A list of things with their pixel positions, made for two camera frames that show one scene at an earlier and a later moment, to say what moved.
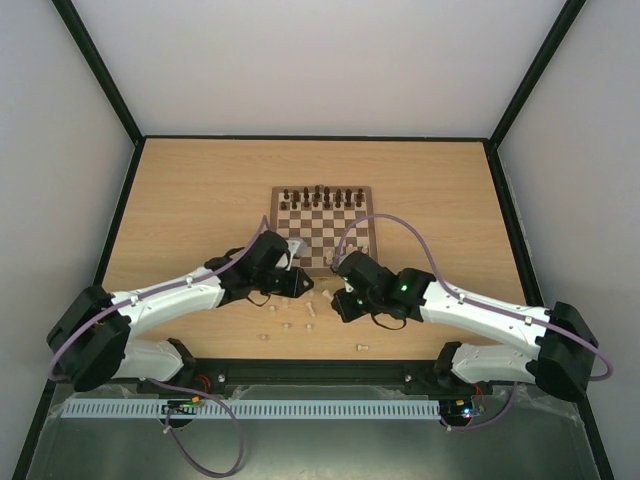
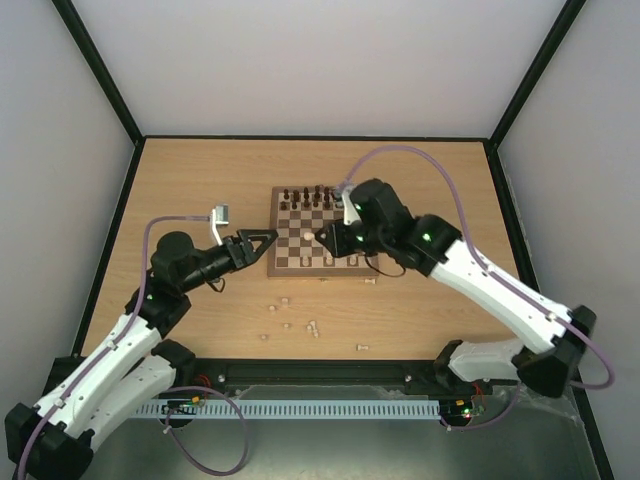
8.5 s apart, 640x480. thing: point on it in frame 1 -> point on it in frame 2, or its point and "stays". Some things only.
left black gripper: x=292 y=290 -> x=242 y=253
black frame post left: x=100 y=69 stays
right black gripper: x=347 y=304 -> x=342 y=239
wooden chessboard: x=331 y=220 stays
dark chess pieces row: x=321 y=198 stays
